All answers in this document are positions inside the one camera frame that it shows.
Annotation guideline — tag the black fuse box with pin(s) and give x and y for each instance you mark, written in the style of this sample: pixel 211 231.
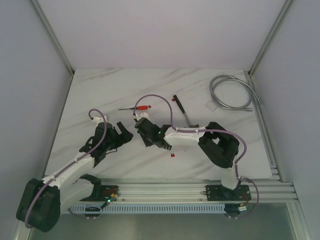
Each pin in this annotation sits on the black fuse box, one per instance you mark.
pixel 161 143

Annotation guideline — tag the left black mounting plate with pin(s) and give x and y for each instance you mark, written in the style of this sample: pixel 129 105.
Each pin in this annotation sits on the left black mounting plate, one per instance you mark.
pixel 101 193

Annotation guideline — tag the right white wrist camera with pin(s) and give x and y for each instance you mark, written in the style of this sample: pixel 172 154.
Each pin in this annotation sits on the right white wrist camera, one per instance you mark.
pixel 142 116

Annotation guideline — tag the black handle claw hammer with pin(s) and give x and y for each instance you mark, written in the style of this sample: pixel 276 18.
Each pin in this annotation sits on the black handle claw hammer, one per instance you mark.
pixel 176 99

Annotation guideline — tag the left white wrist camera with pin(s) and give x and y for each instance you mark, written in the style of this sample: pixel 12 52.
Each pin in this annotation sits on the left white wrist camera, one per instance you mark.
pixel 98 120

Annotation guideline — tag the right aluminium frame post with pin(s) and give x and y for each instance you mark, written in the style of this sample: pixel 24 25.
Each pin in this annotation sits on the right aluminium frame post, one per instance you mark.
pixel 271 35

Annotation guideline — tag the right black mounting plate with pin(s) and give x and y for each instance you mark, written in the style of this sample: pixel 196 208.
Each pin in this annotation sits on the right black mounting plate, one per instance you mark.
pixel 220 193

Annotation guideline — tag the aluminium frame post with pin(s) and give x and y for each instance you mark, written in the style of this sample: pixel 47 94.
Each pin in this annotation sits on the aluminium frame post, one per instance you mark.
pixel 52 36
pixel 271 35

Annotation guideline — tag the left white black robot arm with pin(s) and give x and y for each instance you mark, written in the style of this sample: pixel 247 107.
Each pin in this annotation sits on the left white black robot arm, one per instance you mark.
pixel 44 200

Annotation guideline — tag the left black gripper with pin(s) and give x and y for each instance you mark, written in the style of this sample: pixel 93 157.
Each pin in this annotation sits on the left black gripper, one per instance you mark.
pixel 117 136

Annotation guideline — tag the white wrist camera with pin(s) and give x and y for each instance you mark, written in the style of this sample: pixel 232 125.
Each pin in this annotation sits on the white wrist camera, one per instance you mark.
pixel 142 116
pixel 98 120

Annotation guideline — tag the white slotted cable duct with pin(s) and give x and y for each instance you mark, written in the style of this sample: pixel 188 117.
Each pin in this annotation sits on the white slotted cable duct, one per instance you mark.
pixel 150 208

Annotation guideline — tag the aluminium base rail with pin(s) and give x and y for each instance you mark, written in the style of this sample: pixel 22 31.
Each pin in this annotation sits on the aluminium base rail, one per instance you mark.
pixel 191 190

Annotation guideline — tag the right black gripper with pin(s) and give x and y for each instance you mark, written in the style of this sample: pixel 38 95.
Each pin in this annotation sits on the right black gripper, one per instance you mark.
pixel 146 142

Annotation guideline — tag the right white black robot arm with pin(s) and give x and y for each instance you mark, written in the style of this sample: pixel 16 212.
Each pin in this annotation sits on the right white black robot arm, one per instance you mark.
pixel 220 147

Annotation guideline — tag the left aluminium frame post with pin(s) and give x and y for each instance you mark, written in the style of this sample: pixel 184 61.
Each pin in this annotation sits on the left aluminium frame post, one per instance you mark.
pixel 52 36

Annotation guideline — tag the black mounting plate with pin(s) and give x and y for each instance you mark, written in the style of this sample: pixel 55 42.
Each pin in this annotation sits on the black mounting plate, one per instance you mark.
pixel 220 193
pixel 101 193

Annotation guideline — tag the red handle screwdriver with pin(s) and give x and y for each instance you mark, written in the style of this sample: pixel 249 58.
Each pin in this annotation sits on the red handle screwdriver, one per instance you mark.
pixel 137 108

